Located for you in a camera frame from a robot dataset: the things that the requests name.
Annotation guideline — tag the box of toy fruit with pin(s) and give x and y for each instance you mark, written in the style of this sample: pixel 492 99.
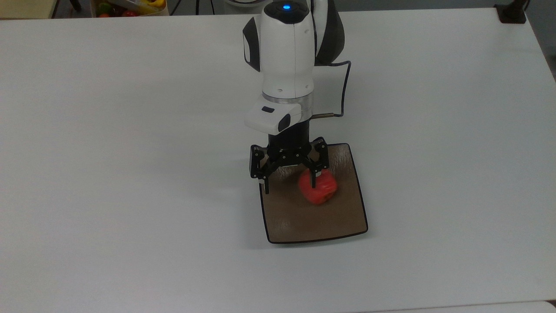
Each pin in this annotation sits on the box of toy fruit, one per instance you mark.
pixel 130 8

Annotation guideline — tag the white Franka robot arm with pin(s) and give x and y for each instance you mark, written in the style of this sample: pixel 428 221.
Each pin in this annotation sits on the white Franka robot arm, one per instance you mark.
pixel 286 56

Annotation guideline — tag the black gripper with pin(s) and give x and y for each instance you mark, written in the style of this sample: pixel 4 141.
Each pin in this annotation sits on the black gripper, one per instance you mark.
pixel 290 145

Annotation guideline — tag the red apple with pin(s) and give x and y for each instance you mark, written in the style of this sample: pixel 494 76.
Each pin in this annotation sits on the red apple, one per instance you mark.
pixel 319 189

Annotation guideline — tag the beige side table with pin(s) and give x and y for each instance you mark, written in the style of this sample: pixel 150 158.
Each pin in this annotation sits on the beige side table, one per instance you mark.
pixel 26 8

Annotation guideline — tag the square brown ceramic plate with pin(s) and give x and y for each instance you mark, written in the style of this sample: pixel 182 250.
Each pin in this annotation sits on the square brown ceramic plate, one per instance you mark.
pixel 304 217

